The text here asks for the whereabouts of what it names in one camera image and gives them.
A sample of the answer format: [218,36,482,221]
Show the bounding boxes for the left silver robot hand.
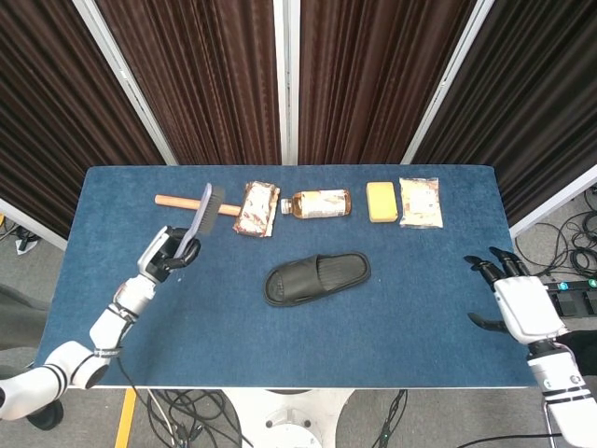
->
[136,225,202,285]

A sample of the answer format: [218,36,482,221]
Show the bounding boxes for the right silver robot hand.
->
[464,246,568,346]

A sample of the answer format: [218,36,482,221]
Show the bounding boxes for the lavender cleaning brush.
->
[173,182,227,261]

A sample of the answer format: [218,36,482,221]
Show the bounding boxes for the black slipper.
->
[263,251,373,308]

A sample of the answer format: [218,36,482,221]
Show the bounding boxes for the black pedal box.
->
[557,294,597,318]

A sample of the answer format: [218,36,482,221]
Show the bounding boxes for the brown white snack packet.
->
[231,180,282,239]

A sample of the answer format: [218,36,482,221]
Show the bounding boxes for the small blue white floor item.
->
[15,228,42,256]

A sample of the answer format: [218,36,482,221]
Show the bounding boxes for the clear snack bag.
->
[398,176,445,230]

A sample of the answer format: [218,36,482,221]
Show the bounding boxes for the yellow floor tape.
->
[114,388,140,448]

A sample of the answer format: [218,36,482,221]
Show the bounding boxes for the amber tea bottle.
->
[280,188,354,219]

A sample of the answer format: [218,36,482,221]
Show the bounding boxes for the brown fabric partition panel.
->
[412,0,597,239]
[0,0,178,251]
[298,0,495,165]
[92,0,299,167]

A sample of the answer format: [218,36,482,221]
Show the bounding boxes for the yellow sponge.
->
[366,181,401,224]

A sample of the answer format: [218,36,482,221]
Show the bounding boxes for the blue table mat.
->
[40,164,549,388]

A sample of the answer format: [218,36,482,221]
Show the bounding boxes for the white table base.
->
[223,386,356,448]

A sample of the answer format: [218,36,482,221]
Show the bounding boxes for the wooden mallet handle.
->
[154,193,242,218]

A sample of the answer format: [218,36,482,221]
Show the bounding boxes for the black floor cable tangle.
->
[515,184,597,281]

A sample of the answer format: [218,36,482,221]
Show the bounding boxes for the black cable bundle under table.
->
[146,389,244,448]

